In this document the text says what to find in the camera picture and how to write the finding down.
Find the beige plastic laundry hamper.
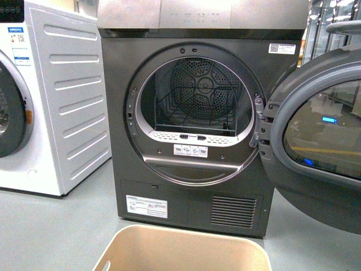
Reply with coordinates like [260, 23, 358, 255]
[94, 225, 272, 270]

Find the dark grey tumble dryer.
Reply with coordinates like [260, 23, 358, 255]
[97, 1, 309, 238]

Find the white washing machine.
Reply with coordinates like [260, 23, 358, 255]
[1, 1, 111, 198]

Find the open round dryer door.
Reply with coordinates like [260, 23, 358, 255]
[258, 43, 360, 234]

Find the wire drying rack in drum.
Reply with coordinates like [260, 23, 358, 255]
[155, 85, 241, 134]

